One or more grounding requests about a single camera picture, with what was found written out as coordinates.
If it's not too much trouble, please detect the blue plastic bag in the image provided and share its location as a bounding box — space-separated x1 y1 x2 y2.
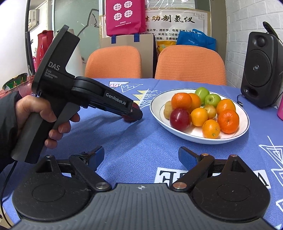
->
176 29 216 51

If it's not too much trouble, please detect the large green mango apple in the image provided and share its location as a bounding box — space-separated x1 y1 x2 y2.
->
195 87 210 104

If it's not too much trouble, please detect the right orange chair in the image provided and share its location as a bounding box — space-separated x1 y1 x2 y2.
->
155 45 226 85

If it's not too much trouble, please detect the dark red plum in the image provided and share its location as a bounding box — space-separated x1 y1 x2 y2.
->
122 102 143 123
169 108 191 131

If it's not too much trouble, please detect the left orange chair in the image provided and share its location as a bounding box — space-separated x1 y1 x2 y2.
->
84 45 142 79

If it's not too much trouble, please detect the large orange front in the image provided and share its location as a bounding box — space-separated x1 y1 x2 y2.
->
216 99 236 115

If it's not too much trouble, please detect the small orange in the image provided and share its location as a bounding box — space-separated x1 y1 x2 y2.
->
202 119 220 139
190 107 208 127

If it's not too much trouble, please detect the white thermos jug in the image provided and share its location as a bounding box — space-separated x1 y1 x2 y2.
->
55 28 85 77

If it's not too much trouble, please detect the dark red plum back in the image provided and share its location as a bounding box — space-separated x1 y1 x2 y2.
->
122 102 143 123

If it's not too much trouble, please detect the white oval plate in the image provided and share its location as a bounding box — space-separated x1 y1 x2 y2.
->
150 89 250 145

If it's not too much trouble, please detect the magenta tote bag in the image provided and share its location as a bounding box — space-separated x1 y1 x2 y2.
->
106 0 146 36

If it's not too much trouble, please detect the red thermos jug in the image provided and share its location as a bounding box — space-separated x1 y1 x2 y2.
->
33 30 54 71

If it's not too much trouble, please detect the small green apple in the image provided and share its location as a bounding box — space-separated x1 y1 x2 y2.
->
205 93 221 108

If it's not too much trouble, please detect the brown longan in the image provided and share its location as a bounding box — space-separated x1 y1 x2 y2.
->
164 107 174 120
164 101 173 111

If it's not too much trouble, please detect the brown paper bag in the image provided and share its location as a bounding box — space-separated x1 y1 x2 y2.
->
101 34 157 79

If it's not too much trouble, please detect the white poster with characters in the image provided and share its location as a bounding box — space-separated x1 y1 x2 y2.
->
144 8 211 41

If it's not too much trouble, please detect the person's dark left sleeve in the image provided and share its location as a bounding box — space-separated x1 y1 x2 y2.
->
0 91 22 172

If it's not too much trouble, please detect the pink glass bowl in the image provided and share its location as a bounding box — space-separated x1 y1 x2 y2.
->
1 73 34 98

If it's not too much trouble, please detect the dark red plum front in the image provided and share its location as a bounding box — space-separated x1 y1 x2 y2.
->
169 108 191 131

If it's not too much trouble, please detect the yellow snack bag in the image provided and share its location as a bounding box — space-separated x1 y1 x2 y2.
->
156 40 177 55

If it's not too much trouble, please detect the orange chair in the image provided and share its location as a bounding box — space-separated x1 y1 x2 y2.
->
84 45 142 79
155 45 226 85

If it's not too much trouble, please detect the person's left hand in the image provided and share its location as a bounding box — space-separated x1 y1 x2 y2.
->
15 95 80 149

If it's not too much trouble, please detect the red-orange tangerine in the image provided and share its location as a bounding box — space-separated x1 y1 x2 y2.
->
217 109 239 134

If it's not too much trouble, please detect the black speaker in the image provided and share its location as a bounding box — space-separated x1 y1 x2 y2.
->
240 22 282 108

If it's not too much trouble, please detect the large orange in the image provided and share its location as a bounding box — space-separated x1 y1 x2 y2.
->
188 93 202 113
216 99 236 115

